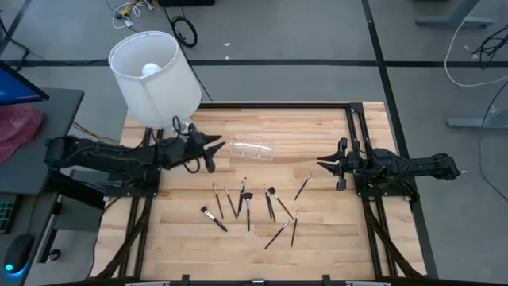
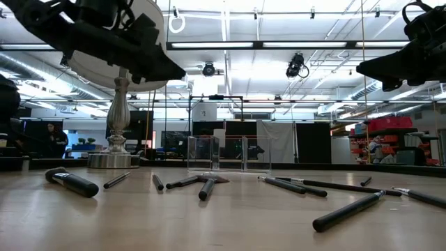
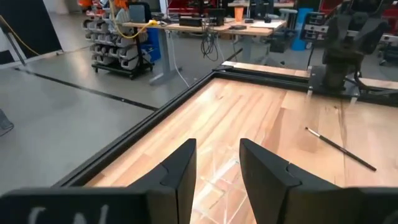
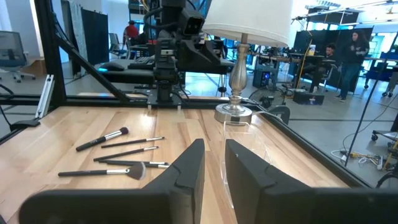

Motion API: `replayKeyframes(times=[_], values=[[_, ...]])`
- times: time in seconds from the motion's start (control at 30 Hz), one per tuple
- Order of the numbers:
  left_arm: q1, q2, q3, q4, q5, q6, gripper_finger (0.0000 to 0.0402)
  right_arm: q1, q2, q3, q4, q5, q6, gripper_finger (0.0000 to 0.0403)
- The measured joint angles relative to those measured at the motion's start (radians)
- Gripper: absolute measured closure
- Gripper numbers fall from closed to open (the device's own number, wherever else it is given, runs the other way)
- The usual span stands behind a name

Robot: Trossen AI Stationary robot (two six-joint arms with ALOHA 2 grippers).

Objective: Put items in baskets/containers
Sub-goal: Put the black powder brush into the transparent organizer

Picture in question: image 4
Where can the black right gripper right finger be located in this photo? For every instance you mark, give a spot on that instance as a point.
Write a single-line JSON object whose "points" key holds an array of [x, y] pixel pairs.
{"points": [[264, 199]]}

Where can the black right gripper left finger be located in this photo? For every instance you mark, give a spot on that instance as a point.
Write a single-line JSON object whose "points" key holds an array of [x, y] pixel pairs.
{"points": [[174, 199]]}

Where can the thin black makeup brush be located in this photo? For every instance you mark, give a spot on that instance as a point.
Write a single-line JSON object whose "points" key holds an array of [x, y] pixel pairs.
{"points": [[155, 165], [124, 154], [130, 142]]}

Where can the fan makeup brush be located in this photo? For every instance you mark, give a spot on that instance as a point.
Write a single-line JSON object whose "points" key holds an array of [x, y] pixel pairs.
{"points": [[87, 172]]}

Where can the round powder makeup brush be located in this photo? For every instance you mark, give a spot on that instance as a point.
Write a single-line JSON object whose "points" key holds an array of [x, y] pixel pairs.
{"points": [[93, 143]]}

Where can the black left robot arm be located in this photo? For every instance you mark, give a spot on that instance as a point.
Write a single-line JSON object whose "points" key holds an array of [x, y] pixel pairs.
{"points": [[164, 74]]}

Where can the black keyboard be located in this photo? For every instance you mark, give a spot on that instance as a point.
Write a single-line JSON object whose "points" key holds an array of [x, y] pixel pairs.
{"points": [[141, 63]]}

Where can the silver table lamp white shade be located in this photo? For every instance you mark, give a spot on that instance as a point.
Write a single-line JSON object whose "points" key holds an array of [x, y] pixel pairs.
{"points": [[245, 18]]}

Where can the person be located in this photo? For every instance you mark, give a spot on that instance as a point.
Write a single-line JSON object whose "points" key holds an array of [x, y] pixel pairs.
{"points": [[331, 51], [132, 31], [353, 53]]}

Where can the clear acrylic brush organizer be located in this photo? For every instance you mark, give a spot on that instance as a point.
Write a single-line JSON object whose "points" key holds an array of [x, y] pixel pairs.
{"points": [[242, 137]]}

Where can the black computer tower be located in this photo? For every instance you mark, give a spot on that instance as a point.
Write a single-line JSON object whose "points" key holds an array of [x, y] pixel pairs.
{"points": [[264, 77]]}

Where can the grey office chair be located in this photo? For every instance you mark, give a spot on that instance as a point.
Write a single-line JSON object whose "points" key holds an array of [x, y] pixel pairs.
{"points": [[114, 42], [11, 49]]}

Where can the black computer mouse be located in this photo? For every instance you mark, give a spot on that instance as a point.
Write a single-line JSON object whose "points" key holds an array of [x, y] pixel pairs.
{"points": [[112, 66]]}

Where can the black curtain panel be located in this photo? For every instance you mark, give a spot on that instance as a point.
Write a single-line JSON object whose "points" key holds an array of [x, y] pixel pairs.
{"points": [[94, 34]]}

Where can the black box on floor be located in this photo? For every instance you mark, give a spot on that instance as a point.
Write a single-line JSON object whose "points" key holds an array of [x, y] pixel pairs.
{"points": [[308, 99]]}

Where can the thin black stand pole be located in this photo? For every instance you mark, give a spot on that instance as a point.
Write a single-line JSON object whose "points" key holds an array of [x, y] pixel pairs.
{"points": [[362, 116]]}

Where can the silver aluminium extrusion piece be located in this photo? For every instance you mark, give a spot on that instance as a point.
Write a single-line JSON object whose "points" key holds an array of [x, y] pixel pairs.
{"points": [[45, 96]]}

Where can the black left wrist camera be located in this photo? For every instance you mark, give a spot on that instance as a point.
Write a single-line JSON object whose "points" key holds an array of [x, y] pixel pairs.
{"points": [[192, 22]]}

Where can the black corner bracket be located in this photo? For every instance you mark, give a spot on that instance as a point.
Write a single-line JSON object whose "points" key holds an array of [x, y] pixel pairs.
{"points": [[280, 113], [25, 124]]}

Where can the black rig frame post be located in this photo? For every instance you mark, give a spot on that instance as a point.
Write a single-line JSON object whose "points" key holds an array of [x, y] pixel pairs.
{"points": [[49, 46]]}

